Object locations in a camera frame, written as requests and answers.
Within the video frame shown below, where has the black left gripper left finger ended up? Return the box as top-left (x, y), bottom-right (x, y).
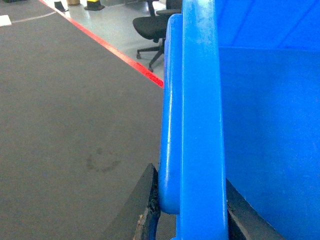
top-left (101, 163), bottom-right (160, 240)

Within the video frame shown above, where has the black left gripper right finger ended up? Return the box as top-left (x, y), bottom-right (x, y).
top-left (226, 180), bottom-right (284, 240)

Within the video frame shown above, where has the large blue plastic crate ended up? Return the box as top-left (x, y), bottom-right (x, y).
top-left (159, 0), bottom-right (320, 240)

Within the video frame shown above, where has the black office chair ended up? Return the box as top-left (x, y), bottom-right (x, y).
top-left (132, 0), bottom-right (183, 72)

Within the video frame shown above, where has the yellow black striped bollard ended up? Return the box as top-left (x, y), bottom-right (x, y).
top-left (84, 0), bottom-right (105, 11)

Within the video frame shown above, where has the white floor sheet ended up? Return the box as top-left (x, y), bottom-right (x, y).
top-left (0, 14), bottom-right (12, 27)

